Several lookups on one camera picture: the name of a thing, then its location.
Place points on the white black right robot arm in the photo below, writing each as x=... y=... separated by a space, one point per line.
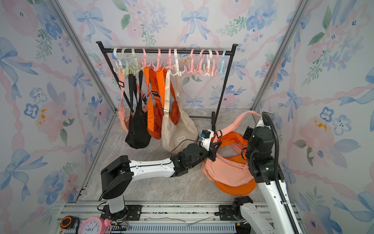
x=270 y=180

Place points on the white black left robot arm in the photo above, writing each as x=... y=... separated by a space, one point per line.
x=117 y=176

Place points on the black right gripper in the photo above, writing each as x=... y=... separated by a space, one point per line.
x=248 y=134

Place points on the light blue hook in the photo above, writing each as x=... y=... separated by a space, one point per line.
x=222 y=69

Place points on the white hook leftmost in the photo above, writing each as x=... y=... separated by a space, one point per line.
x=118 y=60

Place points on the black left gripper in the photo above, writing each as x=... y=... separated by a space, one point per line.
x=212 y=150

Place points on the black clothes rack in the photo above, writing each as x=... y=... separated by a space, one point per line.
x=214 y=115

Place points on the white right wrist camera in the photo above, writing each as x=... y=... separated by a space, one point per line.
x=260 y=123

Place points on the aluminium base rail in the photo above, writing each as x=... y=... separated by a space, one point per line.
x=196 y=217

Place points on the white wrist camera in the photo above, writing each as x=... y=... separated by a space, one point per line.
x=205 y=139
x=260 y=123

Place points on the black crossbody bag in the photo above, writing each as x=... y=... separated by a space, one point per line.
x=138 y=136

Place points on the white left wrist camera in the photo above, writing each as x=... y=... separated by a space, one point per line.
x=205 y=139

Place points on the orange black tape measure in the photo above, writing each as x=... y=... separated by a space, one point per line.
x=69 y=222

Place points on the beige crossbody bag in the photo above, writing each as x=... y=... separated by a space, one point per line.
x=178 y=129

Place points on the pink alarm clock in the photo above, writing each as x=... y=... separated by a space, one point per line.
x=96 y=225

